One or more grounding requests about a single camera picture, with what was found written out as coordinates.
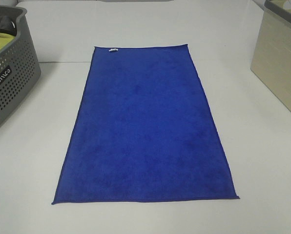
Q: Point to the blue microfibre towel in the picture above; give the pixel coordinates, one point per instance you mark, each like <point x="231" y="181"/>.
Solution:
<point x="144" y="132"/>

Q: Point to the white towel label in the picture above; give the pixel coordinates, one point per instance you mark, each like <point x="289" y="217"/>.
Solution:
<point x="113" y="50"/>

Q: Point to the grey perforated laundry basket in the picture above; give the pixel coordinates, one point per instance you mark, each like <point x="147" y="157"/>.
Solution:
<point x="19" y="67"/>

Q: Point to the beige storage bin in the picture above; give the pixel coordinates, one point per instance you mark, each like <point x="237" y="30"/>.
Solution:
<point x="271" y="60"/>

